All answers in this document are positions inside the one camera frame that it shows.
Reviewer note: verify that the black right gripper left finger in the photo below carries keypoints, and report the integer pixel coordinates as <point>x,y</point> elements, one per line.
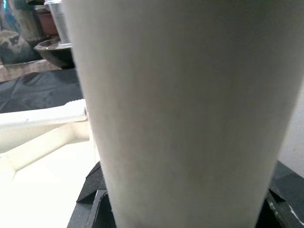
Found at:
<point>92,204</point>

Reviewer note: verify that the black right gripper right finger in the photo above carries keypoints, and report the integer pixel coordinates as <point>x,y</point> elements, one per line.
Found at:
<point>278,216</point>

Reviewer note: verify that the white plastic table top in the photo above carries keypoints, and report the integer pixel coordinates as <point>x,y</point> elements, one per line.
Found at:
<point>35,147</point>

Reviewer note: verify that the black tablecloth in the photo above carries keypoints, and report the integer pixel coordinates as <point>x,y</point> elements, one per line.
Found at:
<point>35,90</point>

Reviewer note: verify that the beige cloth covered bench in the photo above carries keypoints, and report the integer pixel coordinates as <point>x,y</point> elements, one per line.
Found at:
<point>23,71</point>

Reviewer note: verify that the large black bowl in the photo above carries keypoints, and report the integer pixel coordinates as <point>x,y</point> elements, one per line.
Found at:
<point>57,55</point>

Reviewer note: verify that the glossy black bag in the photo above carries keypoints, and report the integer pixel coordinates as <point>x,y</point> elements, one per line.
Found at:
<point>16,35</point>

